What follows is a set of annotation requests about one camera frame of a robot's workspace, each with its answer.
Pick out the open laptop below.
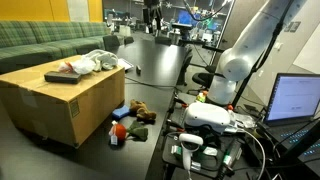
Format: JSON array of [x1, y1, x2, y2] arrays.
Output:
[[258, 72, 320, 168]]

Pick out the black rectangular speaker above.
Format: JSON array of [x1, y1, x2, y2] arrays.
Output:
[[44, 71, 81, 84]]

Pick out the black table cable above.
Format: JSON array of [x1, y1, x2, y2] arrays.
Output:
[[124, 76, 178, 90]]

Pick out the white VR headset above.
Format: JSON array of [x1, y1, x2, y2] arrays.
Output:
[[183, 102, 236, 133]]

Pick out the brown plush toy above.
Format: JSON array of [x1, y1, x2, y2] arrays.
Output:
[[129, 99, 157, 122]]

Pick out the large cardboard box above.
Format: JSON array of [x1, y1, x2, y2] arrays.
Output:
[[0, 60, 125, 147]]

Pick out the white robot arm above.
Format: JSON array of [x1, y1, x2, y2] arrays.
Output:
[[207, 0, 306, 105]]

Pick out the green plaid sofa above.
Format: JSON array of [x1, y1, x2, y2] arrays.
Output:
[[0, 20, 111, 74]]

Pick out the black office chair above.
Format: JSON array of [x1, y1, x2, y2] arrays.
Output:
[[187, 65, 217, 94]]

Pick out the white terry towel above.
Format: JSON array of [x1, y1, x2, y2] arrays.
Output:
[[84, 49, 118, 72]]

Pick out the white plastic bag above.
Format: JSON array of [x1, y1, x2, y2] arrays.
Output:
[[58, 58, 96, 75]]

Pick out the white VR controller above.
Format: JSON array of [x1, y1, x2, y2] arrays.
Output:
[[179, 133, 203, 171]]

